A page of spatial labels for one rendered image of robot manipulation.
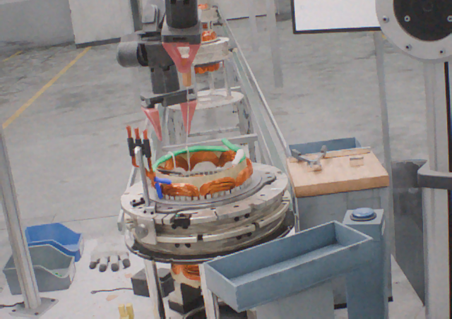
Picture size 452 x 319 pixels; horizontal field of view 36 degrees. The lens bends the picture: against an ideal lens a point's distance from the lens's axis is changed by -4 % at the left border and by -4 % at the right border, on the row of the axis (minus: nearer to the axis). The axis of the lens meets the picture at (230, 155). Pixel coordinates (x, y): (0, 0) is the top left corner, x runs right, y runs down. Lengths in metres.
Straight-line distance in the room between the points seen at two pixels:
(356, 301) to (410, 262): 1.64
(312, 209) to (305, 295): 0.35
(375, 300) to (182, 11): 0.63
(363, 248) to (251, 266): 0.18
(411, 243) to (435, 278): 1.80
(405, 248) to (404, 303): 1.43
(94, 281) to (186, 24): 0.81
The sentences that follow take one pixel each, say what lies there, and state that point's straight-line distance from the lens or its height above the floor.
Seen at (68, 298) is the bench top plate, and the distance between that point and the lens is 1.78.
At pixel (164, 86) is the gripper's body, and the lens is 1.47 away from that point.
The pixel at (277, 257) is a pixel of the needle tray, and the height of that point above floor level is 1.03.
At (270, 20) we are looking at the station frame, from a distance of 3.98.
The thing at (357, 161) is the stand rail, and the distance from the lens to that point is 1.51.
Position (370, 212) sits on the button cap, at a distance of 1.32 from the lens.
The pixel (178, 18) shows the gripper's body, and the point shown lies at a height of 1.42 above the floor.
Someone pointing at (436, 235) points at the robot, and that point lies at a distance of 1.13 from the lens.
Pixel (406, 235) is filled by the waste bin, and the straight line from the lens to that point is 2.95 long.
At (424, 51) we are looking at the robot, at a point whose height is 1.37.
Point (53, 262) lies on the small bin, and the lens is 1.94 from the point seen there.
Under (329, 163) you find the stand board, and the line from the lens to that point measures 1.55.
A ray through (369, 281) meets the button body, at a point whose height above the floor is 0.92.
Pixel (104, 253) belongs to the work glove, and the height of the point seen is 0.80.
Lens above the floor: 1.53
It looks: 16 degrees down
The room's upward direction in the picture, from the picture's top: 7 degrees counter-clockwise
